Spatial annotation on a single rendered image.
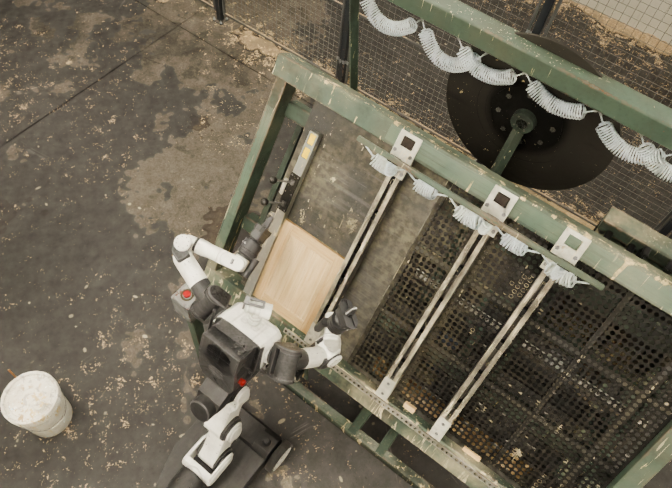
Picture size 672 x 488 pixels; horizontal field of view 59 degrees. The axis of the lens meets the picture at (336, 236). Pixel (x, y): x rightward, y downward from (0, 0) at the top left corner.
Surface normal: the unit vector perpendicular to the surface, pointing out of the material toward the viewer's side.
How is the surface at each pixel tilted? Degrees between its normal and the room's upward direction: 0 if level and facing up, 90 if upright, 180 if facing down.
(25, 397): 0
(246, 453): 0
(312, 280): 58
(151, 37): 0
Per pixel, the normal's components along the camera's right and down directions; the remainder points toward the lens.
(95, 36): 0.08, -0.54
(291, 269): -0.46, 0.26
